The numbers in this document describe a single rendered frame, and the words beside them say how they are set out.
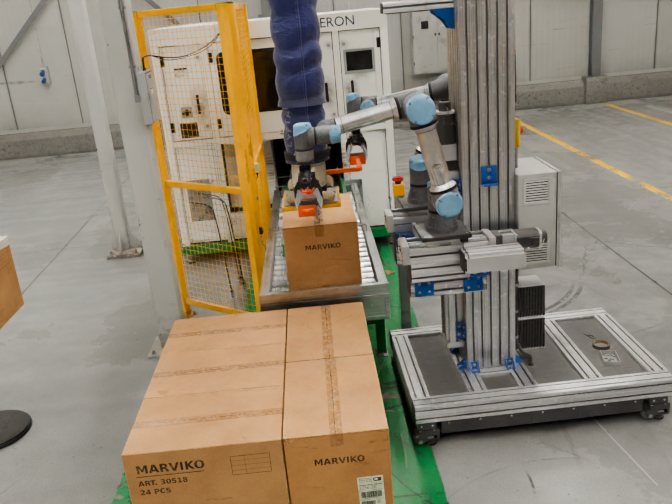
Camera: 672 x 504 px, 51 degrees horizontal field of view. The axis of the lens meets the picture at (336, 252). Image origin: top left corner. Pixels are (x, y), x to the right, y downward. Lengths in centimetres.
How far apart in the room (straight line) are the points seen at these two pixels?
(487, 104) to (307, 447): 170
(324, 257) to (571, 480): 162
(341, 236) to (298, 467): 143
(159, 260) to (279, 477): 213
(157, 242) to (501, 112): 228
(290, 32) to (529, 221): 141
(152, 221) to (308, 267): 115
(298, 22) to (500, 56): 92
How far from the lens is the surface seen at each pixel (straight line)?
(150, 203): 448
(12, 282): 420
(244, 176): 441
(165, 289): 465
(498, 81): 333
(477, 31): 329
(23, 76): 1315
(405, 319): 454
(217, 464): 281
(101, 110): 664
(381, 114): 306
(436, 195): 304
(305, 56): 339
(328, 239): 379
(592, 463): 353
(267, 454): 277
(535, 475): 342
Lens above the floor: 205
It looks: 19 degrees down
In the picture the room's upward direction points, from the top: 5 degrees counter-clockwise
